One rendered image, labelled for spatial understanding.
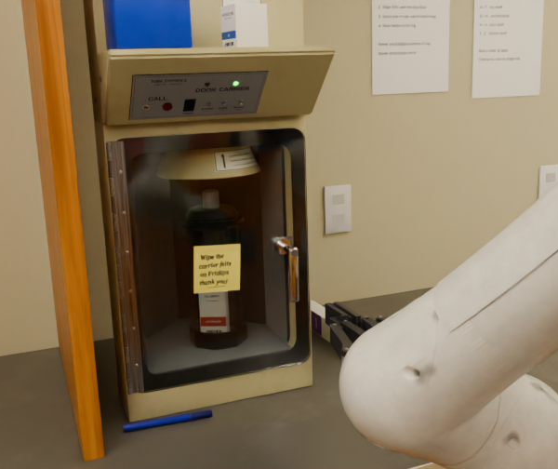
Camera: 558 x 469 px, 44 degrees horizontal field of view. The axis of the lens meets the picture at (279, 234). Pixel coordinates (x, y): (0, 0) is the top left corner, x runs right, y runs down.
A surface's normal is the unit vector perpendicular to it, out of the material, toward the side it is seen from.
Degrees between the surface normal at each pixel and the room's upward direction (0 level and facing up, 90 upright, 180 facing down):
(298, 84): 135
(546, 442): 76
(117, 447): 0
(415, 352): 72
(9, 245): 90
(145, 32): 90
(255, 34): 90
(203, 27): 90
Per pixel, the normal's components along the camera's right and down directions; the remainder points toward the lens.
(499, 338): -0.36, 0.35
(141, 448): -0.04, -0.98
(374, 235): 0.36, 0.19
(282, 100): 0.28, 0.83
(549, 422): 0.45, -0.35
